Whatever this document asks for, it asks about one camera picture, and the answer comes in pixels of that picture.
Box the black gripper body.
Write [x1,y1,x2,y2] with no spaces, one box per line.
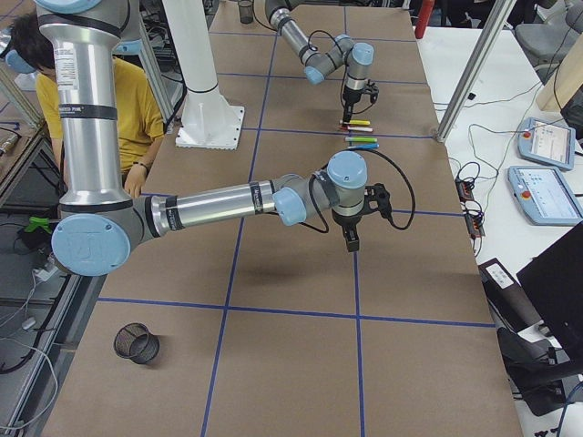
[332,183,391,233]
[342,77,379,108]

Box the teach pendant tablet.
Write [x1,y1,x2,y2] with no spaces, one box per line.
[506,166,582,227]
[517,117,576,171]

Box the right black mesh pen cup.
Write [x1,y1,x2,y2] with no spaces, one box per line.
[113,322,159,364]

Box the white camera post base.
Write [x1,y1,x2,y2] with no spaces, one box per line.
[163,0,245,150]

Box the blue marker pen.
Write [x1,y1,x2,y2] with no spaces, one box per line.
[347,142,379,150]

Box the brown paper table mat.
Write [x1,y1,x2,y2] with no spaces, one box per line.
[43,5,522,436]

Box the black mesh pen cup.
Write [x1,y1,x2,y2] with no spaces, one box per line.
[238,0,254,25]
[113,322,159,364]

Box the black monitor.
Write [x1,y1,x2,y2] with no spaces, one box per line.
[517,224,582,359]

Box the black box with label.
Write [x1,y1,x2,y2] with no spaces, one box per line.
[478,258,543,332]

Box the aluminium frame post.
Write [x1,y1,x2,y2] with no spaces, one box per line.
[435,0,516,143]

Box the red fire extinguisher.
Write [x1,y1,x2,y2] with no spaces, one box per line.
[414,0,435,39]

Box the far teach pendant tablet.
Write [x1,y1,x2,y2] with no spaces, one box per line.
[517,117,576,171]

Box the left black mesh pen cup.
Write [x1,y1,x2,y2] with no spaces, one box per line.
[238,0,254,25]

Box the near teach pendant tablet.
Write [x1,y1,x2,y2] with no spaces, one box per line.
[506,166,582,227]

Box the person in yellow shirt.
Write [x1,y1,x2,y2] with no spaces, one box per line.
[11,10,164,205]

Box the green highlighter pen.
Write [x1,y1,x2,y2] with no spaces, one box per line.
[344,136,378,144]

